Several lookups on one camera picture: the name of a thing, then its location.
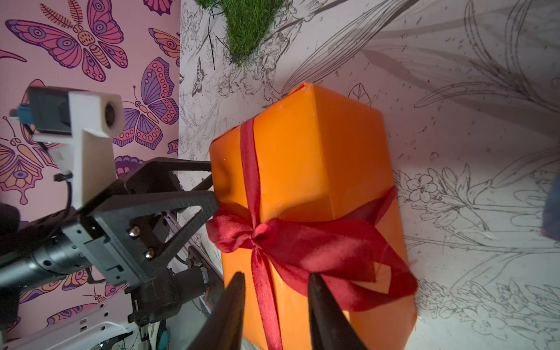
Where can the orange gift box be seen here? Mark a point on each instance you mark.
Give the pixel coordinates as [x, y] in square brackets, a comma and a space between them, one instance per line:
[321, 155]

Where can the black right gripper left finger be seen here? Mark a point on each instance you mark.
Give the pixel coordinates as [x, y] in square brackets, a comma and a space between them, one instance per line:
[224, 328]

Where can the green artificial grass mat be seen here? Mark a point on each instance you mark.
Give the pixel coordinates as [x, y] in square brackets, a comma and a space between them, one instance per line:
[247, 24]

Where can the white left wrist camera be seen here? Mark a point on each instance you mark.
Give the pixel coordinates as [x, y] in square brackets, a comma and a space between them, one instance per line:
[84, 124]

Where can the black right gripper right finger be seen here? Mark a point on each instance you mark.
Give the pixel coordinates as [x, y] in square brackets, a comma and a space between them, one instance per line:
[329, 328]

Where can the light blue gift box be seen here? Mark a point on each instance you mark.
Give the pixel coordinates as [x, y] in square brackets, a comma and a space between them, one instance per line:
[551, 214]

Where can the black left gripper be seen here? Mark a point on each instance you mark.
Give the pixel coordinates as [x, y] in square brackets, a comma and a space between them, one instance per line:
[123, 239]

